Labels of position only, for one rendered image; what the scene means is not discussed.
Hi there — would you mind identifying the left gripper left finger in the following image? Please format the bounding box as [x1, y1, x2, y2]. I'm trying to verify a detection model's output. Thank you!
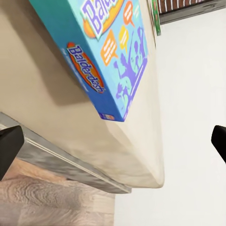
[0, 125, 24, 182]

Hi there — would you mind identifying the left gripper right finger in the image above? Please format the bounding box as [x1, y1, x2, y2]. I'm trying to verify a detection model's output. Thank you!
[211, 125, 226, 163]

